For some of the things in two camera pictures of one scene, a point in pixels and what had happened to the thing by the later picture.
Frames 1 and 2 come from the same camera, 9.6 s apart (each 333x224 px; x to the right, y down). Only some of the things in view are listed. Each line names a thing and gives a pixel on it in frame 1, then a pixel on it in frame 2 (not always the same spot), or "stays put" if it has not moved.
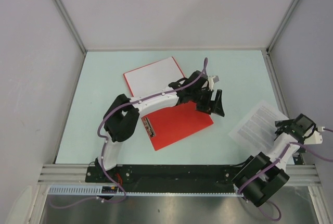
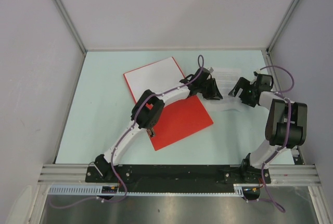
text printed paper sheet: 257,130 -> 225,79
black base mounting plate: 165,174 stays put
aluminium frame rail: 299,174 stays put
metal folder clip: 148,126 stays put
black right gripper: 283,122 -> 243,84
